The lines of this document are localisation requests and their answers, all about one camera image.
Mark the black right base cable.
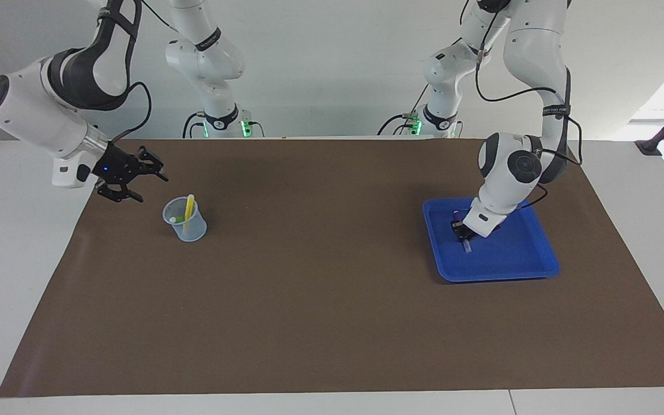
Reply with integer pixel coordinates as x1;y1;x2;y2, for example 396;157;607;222
182;111;209;139

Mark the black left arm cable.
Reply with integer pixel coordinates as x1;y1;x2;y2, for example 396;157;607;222
475;0;583;208

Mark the black left base cable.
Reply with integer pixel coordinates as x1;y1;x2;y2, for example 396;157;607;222
377;86;432;137

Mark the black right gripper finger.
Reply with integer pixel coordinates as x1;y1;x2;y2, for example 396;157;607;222
139;146;169;182
99;184;144;203

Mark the black base cable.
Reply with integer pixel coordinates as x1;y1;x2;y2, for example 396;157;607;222
182;111;209;139
377;86;432;137

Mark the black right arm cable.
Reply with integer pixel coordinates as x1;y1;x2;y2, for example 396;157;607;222
110;0;172;142

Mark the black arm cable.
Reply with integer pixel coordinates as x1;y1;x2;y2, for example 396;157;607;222
110;0;172;142
475;0;583;208

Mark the purple marker pen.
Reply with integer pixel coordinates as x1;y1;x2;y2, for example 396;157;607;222
452;210;473;253

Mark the brown table mat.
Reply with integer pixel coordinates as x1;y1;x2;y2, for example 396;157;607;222
0;137;664;398

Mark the blue plastic tray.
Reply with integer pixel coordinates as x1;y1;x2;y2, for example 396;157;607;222
422;196;560;283

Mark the translucent plastic cup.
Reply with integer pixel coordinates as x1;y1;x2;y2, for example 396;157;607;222
163;197;208;242

